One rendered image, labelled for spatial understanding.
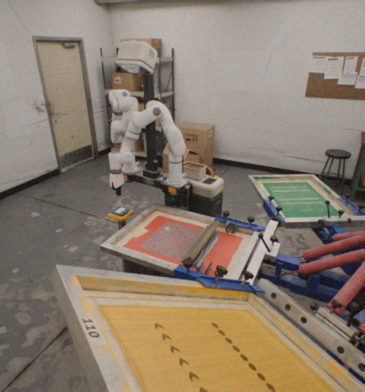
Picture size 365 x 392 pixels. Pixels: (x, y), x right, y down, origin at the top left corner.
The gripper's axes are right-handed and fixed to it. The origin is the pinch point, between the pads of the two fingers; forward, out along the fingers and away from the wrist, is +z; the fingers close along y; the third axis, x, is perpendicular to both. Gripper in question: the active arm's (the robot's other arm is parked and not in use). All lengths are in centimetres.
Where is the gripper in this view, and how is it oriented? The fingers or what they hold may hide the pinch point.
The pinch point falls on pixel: (118, 192)
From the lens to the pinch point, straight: 210.1
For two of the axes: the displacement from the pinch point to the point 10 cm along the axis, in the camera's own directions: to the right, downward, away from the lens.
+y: -4.5, 4.0, -8.0
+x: 8.9, 2.0, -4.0
